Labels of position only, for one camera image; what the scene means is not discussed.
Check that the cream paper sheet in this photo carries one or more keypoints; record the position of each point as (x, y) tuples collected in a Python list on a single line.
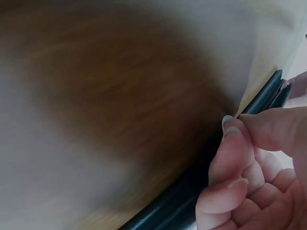
[(260, 83)]

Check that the person's left hand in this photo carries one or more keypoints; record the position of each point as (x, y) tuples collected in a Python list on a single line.
[(301, 85)]

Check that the long black glossy bar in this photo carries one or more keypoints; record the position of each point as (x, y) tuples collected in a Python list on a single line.
[(157, 215)]

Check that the person's left fingers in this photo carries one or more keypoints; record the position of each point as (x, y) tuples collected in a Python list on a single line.
[(301, 85)]

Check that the person's right hand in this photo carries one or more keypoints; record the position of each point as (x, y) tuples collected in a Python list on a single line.
[(271, 182)]

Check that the small black flat piece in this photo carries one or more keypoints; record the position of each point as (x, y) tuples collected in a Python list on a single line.
[(285, 94)]

